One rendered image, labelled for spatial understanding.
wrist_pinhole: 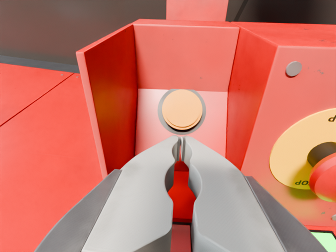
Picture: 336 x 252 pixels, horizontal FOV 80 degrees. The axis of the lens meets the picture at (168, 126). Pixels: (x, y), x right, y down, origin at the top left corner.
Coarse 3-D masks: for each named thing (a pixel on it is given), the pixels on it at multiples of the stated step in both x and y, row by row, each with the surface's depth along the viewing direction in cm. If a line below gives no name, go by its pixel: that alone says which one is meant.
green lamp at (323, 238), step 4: (312, 232) 18; (316, 232) 18; (316, 236) 17; (320, 236) 17; (324, 236) 17; (328, 236) 17; (332, 236) 17; (320, 240) 17; (324, 240) 17; (328, 240) 17; (332, 240) 17; (324, 244) 17; (328, 244) 17; (332, 244) 17; (328, 248) 17; (332, 248) 17
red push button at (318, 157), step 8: (320, 144) 14; (328, 144) 13; (312, 152) 14; (320, 152) 13; (328, 152) 13; (312, 160) 14; (320, 160) 12; (328, 160) 12; (312, 168) 12; (320, 168) 12; (328, 168) 11; (312, 176) 12; (320, 176) 12; (328, 176) 12; (312, 184) 12; (320, 184) 12; (328, 184) 12; (320, 192) 12; (328, 192) 12; (328, 200) 13
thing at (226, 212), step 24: (192, 144) 11; (192, 168) 10; (216, 168) 10; (216, 192) 8; (240, 192) 8; (192, 216) 8; (216, 216) 7; (240, 216) 7; (264, 216) 7; (192, 240) 8; (216, 240) 6; (240, 240) 6; (264, 240) 7
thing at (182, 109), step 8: (168, 96) 19; (176, 96) 19; (184, 96) 19; (192, 96) 19; (168, 104) 19; (176, 104) 19; (184, 104) 19; (192, 104) 19; (200, 104) 19; (168, 112) 19; (176, 112) 19; (184, 112) 19; (192, 112) 19; (200, 112) 19; (168, 120) 19; (176, 120) 19; (184, 120) 19; (192, 120) 19; (176, 128) 19; (184, 128) 19
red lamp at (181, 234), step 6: (174, 228) 18; (180, 228) 18; (186, 228) 18; (174, 234) 17; (180, 234) 17; (186, 234) 17; (174, 240) 17; (180, 240) 17; (186, 240) 17; (174, 246) 16; (180, 246) 16; (186, 246) 16
